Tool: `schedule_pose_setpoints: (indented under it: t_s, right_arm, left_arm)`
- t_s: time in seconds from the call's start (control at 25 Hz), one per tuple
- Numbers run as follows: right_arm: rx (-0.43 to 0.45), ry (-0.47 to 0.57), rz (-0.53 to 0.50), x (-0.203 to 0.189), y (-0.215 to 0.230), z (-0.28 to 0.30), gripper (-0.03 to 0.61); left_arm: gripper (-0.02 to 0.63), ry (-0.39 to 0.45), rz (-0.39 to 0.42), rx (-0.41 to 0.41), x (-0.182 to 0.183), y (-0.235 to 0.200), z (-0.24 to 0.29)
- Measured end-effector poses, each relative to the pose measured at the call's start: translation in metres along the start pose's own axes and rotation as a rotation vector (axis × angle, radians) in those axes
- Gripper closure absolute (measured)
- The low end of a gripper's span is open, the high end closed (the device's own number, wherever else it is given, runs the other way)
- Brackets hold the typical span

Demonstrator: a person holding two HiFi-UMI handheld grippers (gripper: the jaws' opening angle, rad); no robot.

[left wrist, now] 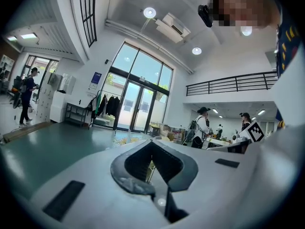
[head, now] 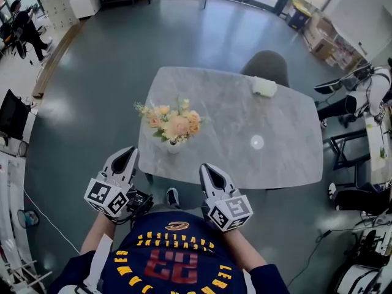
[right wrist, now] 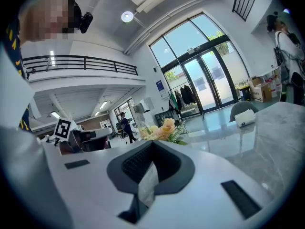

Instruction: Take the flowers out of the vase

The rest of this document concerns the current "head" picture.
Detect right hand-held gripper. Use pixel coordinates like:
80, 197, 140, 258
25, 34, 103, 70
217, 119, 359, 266
198, 163, 254, 232

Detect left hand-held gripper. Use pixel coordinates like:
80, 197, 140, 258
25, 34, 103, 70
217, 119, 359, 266
84, 146, 154, 224

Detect peach and yellow flowers bunch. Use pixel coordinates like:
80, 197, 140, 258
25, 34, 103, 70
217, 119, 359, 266
134, 96, 205, 143

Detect person's right forearm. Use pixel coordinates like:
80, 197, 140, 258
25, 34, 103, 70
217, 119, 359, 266
222, 228, 268, 272

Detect person's left forearm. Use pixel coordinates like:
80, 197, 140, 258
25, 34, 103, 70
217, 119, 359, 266
80, 213, 117, 255

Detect person's dark shoe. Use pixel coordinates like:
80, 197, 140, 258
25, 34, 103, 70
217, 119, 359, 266
166, 187, 181, 208

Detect grey marble table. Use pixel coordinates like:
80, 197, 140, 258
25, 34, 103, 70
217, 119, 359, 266
137, 66, 325, 189

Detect person's navy printed jersey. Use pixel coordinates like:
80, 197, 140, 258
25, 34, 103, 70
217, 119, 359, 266
48, 210, 290, 294

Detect black office chair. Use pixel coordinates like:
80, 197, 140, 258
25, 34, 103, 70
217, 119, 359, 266
0, 89, 31, 140

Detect wooden boards stack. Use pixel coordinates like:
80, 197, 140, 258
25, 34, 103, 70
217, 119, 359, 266
31, 18, 89, 99

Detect grey upholstered chair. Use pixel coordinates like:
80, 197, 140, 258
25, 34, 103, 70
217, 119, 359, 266
240, 50, 291, 88

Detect white work desk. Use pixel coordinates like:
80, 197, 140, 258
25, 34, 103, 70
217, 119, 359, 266
364, 115, 392, 180

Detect white locker cabinet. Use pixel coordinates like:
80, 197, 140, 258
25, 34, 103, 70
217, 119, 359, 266
32, 0, 79, 30

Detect cardboard boxes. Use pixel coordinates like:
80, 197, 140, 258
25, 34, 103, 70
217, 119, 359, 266
303, 13, 337, 61

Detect black bin with yellow lid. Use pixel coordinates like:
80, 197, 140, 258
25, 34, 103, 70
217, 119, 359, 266
286, 1, 312, 30

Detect white floor cable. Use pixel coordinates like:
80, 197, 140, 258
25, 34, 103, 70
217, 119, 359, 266
23, 190, 81, 254

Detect white shoulder strap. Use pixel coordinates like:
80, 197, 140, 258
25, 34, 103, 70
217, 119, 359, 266
82, 233, 114, 290

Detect wire mesh waste basket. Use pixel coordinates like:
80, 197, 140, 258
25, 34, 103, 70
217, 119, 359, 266
17, 209, 40, 229

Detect black floor cable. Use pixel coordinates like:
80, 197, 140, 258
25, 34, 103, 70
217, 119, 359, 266
287, 230, 333, 287

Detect black metal frame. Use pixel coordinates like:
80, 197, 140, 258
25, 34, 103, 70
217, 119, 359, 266
330, 129, 371, 171

